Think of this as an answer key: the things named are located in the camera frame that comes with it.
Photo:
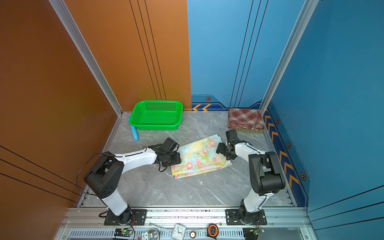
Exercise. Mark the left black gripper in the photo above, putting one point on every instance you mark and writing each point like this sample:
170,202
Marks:
178,159

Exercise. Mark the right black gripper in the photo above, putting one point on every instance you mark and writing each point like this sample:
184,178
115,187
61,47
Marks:
220,149

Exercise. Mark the cream yellow cloth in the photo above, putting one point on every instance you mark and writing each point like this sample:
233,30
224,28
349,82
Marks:
200,157

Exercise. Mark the red plaid skirt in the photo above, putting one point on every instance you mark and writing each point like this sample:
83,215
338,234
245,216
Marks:
248,119

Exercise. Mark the olive green skirt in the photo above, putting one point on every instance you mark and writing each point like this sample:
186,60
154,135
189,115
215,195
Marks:
247,131

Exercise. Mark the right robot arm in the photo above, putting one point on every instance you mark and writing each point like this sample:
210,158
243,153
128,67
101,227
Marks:
266,178

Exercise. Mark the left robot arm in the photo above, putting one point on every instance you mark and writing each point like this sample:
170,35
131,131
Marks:
104,176

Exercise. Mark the light blue tube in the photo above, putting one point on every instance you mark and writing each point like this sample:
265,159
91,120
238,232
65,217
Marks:
133,131

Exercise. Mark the green plastic basket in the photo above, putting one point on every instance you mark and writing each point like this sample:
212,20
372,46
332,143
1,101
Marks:
157,115

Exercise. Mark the white square clock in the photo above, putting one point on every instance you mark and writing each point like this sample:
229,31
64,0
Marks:
178,232

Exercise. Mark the orange black tape measure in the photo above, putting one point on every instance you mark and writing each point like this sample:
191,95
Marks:
212,231

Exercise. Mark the small tape roll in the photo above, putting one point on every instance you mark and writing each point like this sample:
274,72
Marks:
193,234

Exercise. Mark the white power plug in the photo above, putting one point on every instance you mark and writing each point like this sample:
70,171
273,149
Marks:
146,236

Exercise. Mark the green circuit board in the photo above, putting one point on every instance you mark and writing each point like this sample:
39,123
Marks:
124,234

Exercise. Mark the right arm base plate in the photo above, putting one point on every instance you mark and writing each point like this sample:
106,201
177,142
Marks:
239,217

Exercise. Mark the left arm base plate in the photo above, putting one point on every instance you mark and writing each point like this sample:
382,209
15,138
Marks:
129,217

